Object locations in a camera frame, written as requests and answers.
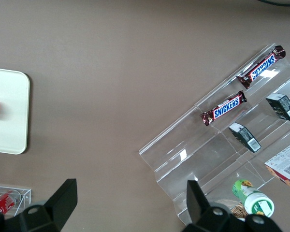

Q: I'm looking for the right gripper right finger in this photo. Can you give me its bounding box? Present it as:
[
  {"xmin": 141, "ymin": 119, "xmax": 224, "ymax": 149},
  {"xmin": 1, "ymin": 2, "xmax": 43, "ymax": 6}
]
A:
[{"xmin": 182, "ymin": 180, "xmax": 282, "ymax": 232}]

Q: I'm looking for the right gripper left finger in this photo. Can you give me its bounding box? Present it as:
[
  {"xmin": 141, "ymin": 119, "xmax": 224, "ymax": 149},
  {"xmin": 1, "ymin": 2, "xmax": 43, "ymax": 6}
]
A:
[{"xmin": 3, "ymin": 178, "xmax": 78, "ymax": 232}]

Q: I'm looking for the light wicker basket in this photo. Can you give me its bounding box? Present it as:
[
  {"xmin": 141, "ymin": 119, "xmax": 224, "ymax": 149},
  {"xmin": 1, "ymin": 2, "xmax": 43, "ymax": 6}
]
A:
[{"xmin": 215, "ymin": 199, "xmax": 248, "ymax": 222}]

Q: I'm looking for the cream plastic tray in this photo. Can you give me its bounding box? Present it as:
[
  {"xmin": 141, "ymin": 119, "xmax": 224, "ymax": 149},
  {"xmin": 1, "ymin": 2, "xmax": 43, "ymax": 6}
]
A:
[{"xmin": 0, "ymin": 67, "xmax": 31, "ymax": 155}]

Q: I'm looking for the clear acrylic bottle rack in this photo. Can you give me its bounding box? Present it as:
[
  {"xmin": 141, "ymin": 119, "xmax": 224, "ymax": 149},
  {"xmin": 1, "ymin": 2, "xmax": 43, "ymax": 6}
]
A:
[{"xmin": 0, "ymin": 185, "xmax": 32, "ymax": 217}]

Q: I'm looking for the red cola bottle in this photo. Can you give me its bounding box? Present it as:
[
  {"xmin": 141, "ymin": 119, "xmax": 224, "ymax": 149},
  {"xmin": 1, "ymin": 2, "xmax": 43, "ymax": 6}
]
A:
[{"xmin": 0, "ymin": 189, "xmax": 21, "ymax": 216}]

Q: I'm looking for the green bottle white cap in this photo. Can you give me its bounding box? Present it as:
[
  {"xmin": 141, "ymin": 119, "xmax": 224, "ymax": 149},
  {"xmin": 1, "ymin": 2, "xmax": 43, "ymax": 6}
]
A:
[{"xmin": 232, "ymin": 178, "xmax": 275, "ymax": 218}]

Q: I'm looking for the clear acrylic stepped display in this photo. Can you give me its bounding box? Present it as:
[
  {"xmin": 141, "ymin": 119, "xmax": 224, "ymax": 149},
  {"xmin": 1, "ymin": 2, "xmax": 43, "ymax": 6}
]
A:
[{"xmin": 138, "ymin": 43, "xmax": 290, "ymax": 224}]

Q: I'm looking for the small black carton box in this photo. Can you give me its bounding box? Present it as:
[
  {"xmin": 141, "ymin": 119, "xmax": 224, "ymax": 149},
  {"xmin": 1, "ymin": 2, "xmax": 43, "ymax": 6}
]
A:
[
  {"xmin": 228, "ymin": 122, "xmax": 262, "ymax": 153},
  {"xmin": 265, "ymin": 93, "xmax": 290, "ymax": 123}
]

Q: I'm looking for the white orange barcode box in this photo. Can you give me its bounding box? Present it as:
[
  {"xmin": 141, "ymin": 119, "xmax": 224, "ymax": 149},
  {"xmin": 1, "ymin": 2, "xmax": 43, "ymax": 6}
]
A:
[{"xmin": 264, "ymin": 139, "xmax": 290, "ymax": 193}]

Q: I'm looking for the Snickers chocolate bar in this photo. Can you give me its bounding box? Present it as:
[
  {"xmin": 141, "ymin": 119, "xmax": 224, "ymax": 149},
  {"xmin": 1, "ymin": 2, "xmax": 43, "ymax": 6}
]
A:
[
  {"xmin": 236, "ymin": 45, "xmax": 287, "ymax": 89},
  {"xmin": 199, "ymin": 90, "xmax": 247, "ymax": 127}
]

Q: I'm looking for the black cable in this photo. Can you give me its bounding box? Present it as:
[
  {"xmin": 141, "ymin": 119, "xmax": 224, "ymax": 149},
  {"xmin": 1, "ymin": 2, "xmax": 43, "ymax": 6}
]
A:
[{"xmin": 256, "ymin": 0, "xmax": 290, "ymax": 7}]

